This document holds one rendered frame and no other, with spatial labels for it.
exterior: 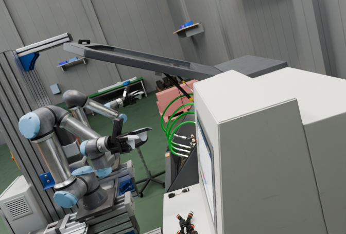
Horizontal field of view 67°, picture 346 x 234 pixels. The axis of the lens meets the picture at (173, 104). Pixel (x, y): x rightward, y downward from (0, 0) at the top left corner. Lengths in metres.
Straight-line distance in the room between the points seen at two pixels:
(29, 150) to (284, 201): 1.45
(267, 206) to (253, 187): 0.08
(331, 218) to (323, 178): 0.14
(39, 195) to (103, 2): 10.03
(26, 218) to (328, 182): 1.68
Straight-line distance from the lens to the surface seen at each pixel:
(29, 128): 1.44
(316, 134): 0.83
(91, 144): 1.31
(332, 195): 0.94
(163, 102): 6.25
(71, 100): 2.05
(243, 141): 0.75
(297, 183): 0.87
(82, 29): 11.46
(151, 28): 11.30
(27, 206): 1.94
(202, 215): 1.36
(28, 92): 1.74
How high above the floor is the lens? 1.80
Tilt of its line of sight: 13 degrees down
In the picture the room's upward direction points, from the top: 19 degrees counter-clockwise
